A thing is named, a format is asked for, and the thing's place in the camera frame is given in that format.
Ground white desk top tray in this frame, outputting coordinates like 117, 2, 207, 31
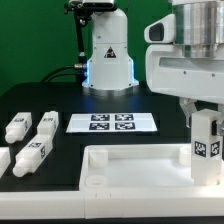
79, 144, 224, 197

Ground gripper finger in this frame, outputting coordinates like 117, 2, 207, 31
179, 97, 197, 128
216, 104, 224, 136

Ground black cables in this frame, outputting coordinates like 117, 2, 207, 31
40, 65, 88, 84

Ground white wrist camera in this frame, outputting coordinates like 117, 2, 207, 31
144, 14, 176, 43

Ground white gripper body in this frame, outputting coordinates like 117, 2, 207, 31
145, 44, 224, 104

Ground white marker sheet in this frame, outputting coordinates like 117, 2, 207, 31
66, 113, 157, 133

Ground white left fence block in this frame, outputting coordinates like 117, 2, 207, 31
0, 147, 11, 178

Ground white front fence bar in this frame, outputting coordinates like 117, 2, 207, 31
0, 187, 224, 220

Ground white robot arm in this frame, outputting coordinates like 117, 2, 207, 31
83, 0, 224, 124

